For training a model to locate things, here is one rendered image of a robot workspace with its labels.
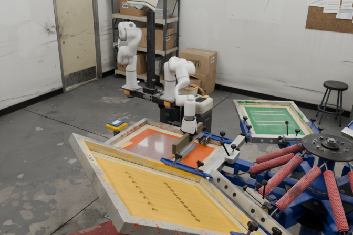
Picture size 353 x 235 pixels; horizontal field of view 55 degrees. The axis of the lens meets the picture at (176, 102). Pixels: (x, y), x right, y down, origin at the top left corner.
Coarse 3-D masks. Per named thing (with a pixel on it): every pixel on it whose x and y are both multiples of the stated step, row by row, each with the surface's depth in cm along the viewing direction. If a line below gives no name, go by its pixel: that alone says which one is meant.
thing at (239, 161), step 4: (236, 160) 218; (240, 160) 218; (244, 160) 218; (232, 164) 217; (236, 164) 216; (240, 164) 214; (244, 164) 214; (248, 164) 214; (252, 164) 214; (240, 168) 215; (244, 168) 214; (248, 168) 212; (248, 172) 213
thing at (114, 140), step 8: (144, 120) 282; (152, 120) 282; (128, 128) 268; (136, 128) 272; (168, 128) 272; (176, 128) 270; (120, 136) 255; (112, 144) 249; (216, 144) 253; (224, 144) 247; (216, 152) 237
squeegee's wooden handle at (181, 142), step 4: (200, 124) 243; (200, 128) 244; (184, 136) 226; (188, 136) 229; (180, 140) 221; (184, 140) 225; (188, 140) 230; (172, 144) 217; (176, 144) 217; (180, 144) 221; (184, 144) 226; (172, 148) 218; (176, 148) 217; (180, 148) 222; (172, 152) 219
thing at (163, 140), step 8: (136, 136) 262; (144, 136) 263; (152, 136) 263; (160, 136) 263; (168, 136) 264; (176, 136) 264; (160, 144) 252; (168, 144) 252; (200, 144) 253; (192, 152) 243; (200, 152) 243; (208, 152) 243
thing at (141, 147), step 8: (136, 144) 251; (144, 144) 251; (152, 144) 252; (136, 152) 241; (144, 152) 241; (152, 152) 241; (160, 152) 241; (168, 152) 242; (184, 160) 233; (192, 160) 233; (200, 160) 233
